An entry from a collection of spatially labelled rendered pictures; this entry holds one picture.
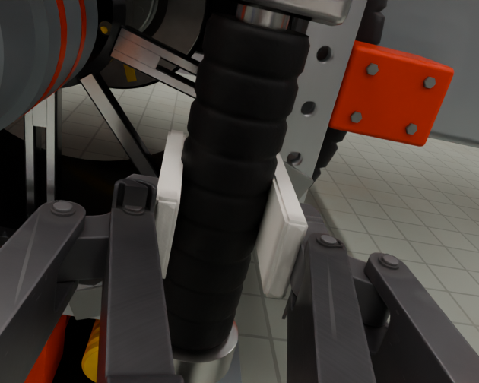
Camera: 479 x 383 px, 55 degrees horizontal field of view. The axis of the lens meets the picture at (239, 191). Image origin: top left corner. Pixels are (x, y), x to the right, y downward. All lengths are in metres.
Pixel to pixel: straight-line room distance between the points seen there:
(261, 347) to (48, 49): 1.20
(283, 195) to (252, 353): 1.22
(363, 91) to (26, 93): 0.25
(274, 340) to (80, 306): 1.00
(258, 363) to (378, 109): 1.03
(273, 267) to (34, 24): 0.19
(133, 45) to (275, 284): 0.36
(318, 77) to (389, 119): 0.07
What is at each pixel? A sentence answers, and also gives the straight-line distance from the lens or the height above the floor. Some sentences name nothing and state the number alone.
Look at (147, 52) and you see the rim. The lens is 0.48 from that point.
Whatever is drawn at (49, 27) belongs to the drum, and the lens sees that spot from 0.29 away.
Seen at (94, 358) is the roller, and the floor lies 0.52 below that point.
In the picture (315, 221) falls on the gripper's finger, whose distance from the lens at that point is 0.17.
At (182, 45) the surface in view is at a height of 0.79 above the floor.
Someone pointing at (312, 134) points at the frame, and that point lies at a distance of 0.40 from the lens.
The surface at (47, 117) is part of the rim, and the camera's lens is 0.52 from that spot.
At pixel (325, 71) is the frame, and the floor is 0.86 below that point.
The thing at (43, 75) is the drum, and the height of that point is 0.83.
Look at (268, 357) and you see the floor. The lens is 1.37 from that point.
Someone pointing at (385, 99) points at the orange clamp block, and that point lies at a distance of 0.41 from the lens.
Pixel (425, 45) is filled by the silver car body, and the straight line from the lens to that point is 0.83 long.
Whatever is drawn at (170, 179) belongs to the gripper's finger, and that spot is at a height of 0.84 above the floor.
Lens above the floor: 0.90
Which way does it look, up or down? 23 degrees down
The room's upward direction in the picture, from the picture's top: 14 degrees clockwise
